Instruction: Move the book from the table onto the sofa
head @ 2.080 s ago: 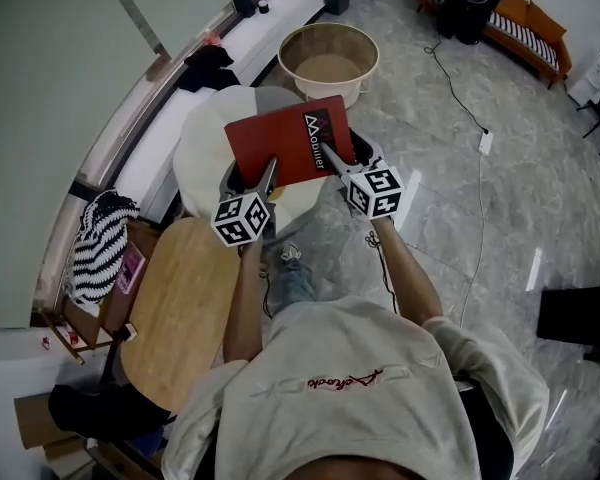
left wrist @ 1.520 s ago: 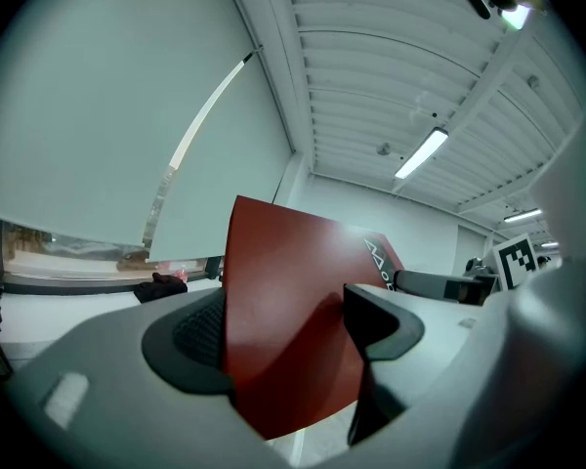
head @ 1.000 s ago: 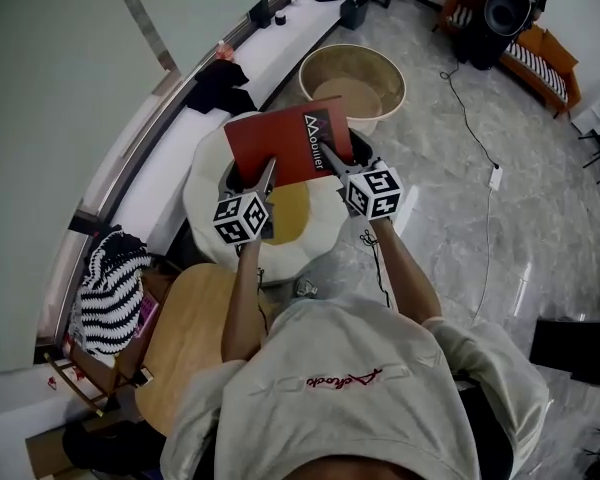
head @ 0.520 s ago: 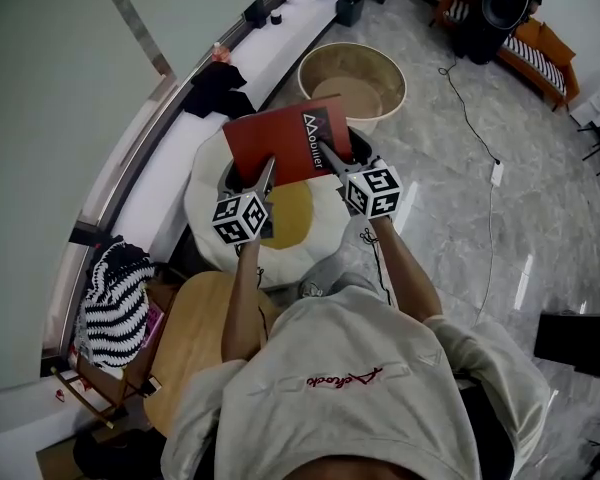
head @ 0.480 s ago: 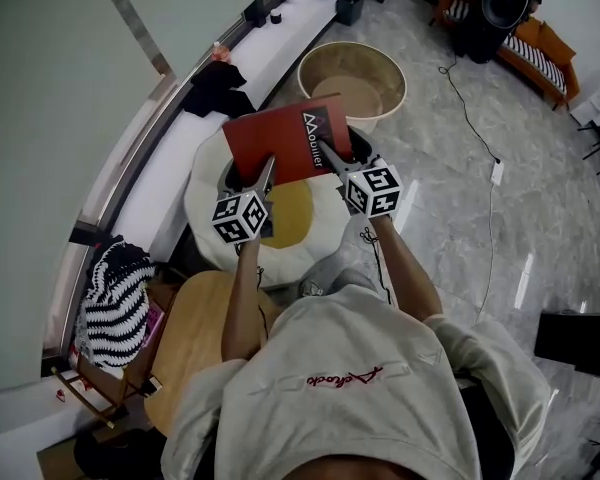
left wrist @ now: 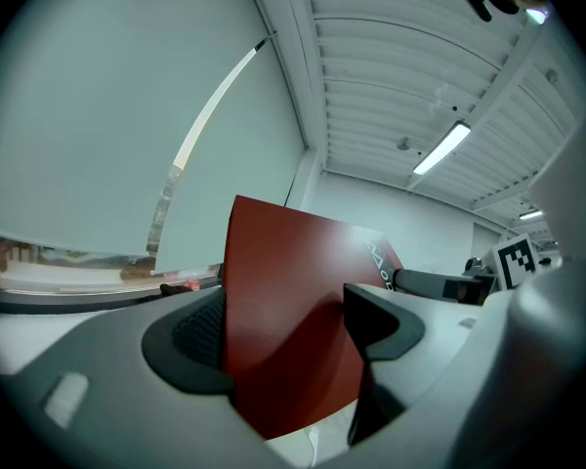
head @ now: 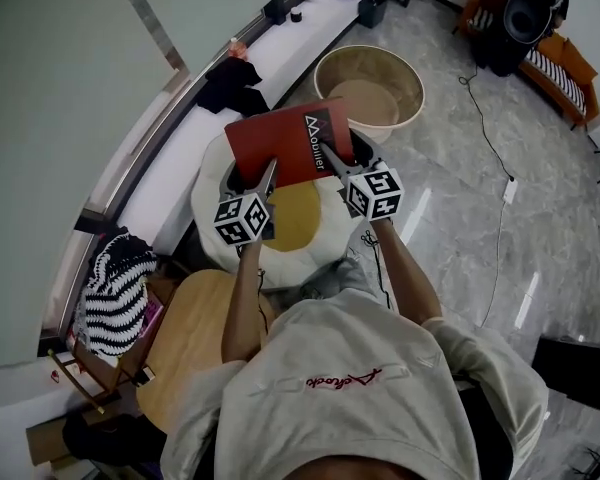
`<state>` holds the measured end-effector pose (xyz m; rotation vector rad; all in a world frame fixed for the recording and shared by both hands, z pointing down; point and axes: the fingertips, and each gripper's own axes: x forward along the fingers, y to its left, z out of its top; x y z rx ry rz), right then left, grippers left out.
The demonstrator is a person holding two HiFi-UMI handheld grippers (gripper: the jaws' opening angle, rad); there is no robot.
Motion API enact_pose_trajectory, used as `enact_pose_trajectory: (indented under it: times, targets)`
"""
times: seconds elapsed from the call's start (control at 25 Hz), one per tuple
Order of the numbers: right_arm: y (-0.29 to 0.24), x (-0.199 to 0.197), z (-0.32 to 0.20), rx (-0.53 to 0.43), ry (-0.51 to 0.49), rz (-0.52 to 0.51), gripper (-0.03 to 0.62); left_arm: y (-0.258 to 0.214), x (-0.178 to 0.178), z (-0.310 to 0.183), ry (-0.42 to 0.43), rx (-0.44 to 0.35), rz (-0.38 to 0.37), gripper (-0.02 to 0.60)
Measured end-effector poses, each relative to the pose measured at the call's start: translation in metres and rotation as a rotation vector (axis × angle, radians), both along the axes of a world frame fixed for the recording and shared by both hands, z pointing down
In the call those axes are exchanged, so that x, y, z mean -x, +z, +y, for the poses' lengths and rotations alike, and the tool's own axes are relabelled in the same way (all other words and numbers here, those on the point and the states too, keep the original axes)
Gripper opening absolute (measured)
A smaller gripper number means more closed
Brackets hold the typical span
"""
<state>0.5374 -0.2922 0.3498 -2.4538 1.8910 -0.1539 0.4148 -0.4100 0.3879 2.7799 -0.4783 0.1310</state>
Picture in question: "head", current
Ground black waste bin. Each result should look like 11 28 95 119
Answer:
356 0 390 30

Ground black white striped pillow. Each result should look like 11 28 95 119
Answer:
73 231 160 358

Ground orange striped bench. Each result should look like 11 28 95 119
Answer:
452 0 600 130

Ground black cabinet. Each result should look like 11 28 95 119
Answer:
531 334 600 415

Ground left hand-held gripper cable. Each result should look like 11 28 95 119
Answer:
252 266 270 340

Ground black crumpled clothing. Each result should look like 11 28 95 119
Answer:
194 57 272 116

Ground white round chair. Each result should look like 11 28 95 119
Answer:
189 131 367 292

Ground person's left forearm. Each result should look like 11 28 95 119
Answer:
220 239 267 365

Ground oval wooden table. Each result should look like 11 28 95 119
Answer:
135 268 277 437

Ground black floor cable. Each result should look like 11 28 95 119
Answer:
457 74 515 180

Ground person's beige t-shirt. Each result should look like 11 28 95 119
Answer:
159 286 552 480

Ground black picture frame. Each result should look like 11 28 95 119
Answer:
261 0 287 26

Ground right hand-held gripper cable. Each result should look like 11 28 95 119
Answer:
359 227 395 310

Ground hand-held gripper cable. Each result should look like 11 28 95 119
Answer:
252 266 270 340
359 227 395 310

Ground wooden trolley cart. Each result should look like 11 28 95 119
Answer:
46 261 182 415

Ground black jacket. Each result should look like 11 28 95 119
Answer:
61 409 170 465

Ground person's right forearm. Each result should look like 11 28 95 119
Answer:
376 217 443 328

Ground grey roller blind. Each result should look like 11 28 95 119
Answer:
0 0 194 372
129 0 314 77

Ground brown cardboard sheet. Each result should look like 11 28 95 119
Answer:
24 416 82 468

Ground red book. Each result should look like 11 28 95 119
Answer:
224 95 357 190

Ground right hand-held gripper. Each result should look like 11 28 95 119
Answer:
324 133 405 220

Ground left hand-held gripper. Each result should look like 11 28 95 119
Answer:
212 157 279 247

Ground person's blue jeans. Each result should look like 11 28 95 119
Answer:
298 256 382 305

